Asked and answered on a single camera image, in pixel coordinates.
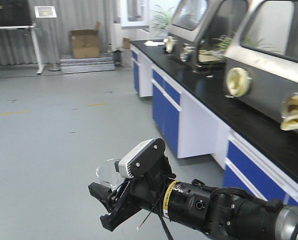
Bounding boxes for white standing desk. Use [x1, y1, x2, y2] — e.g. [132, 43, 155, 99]
[0, 0, 45, 75]

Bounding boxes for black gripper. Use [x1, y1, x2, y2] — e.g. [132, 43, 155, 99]
[88, 156, 176, 231]

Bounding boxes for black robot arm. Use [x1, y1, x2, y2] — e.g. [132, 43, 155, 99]
[88, 156, 298, 240]

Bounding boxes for steel glove box far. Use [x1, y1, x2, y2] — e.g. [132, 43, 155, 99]
[164, 0, 251, 71]

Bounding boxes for sign stand with round base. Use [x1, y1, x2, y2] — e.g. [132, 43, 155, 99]
[34, 5, 61, 72]

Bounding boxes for steel glove box near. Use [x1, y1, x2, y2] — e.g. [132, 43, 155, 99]
[224, 0, 298, 133]

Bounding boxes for clear glass beaker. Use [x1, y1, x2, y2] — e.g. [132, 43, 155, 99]
[95, 158, 123, 189]

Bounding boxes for green potted plant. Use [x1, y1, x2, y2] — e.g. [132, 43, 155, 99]
[150, 4, 175, 37]

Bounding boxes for brown cardboard box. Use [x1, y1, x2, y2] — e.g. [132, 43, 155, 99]
[69, 21, 102, 59]

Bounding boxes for steel glove box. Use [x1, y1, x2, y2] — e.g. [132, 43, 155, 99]
[164, 0, 251, 71]
[224, 0, 298, 133]

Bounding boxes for blue white lab bench cabinets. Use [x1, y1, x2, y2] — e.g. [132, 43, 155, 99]
[131, 40, 298, 205]

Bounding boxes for metal floor grating stack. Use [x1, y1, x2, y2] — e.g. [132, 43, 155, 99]
[60, 53, 116, 74]

